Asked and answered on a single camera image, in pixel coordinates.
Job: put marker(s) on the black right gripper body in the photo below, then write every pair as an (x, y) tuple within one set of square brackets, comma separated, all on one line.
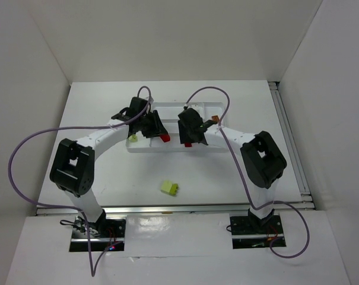
[(191, 130)]

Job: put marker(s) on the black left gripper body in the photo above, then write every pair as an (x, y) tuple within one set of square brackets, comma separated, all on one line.
[(155, 125)]

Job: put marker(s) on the red curved lego piece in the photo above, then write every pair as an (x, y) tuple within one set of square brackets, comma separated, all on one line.
[(165, 138)]

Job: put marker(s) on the pale and lime green lego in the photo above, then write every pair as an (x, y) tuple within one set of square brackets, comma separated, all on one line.
[(170, 188)]

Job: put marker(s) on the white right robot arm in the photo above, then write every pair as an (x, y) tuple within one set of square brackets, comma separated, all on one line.
[(259, 161)]

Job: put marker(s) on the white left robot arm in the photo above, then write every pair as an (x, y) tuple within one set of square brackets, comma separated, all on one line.
[(73, 166)]

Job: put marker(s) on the white divided sorting tray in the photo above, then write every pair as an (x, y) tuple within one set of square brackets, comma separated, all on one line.
[(168, 112)]

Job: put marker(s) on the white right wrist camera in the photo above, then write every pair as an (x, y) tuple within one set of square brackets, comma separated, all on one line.
[(199, 107)]

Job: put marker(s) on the aluminium rail right side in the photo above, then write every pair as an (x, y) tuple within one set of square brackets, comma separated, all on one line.
[(306, 196)]

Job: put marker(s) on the aluminium rail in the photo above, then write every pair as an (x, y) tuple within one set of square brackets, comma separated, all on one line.
[(306, 196), (167, 209)]

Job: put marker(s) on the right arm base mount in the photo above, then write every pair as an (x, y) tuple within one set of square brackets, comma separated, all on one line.
[(247, 232)]

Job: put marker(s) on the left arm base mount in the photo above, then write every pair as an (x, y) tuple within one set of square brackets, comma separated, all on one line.
[(112, 236)]

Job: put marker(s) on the aluminium rail front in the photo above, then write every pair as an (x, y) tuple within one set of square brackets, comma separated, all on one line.
[(167, 209)]

